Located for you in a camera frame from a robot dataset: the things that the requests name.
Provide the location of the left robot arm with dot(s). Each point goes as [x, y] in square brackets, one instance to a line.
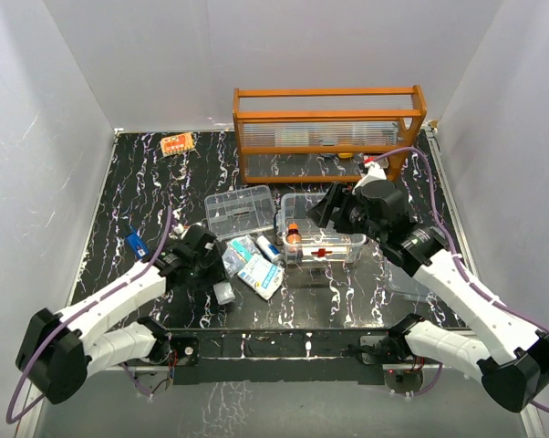
[61, 350]

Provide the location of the clear kit box lid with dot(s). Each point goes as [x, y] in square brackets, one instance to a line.
[402, 284]

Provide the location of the clear compartment organizer tray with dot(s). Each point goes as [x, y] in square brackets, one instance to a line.
[240, 212]

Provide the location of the white blue gauze packet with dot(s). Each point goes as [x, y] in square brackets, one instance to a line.
[263, 277]

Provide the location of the orange wooden shelf rack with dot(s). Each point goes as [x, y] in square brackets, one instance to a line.
[294, 135]

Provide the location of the orange snack packet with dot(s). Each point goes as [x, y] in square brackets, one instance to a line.
[177, 144]

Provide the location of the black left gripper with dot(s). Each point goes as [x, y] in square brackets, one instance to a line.
[217, 273]

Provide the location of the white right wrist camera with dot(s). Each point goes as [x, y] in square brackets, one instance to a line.
[372, 169]

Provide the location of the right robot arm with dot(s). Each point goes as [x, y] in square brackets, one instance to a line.
[508, 355]

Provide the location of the white medicine bottle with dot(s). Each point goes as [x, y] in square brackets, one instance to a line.
[224, 293]

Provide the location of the teal header plastic packet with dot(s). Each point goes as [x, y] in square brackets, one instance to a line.
[244, 246]

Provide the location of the amber bottle orange cap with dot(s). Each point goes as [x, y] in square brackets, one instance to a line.
[293, 238]

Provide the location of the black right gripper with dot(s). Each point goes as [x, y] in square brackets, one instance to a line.
[320, 213]

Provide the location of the clear medicine kit box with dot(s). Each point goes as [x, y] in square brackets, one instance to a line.
[318, 244]

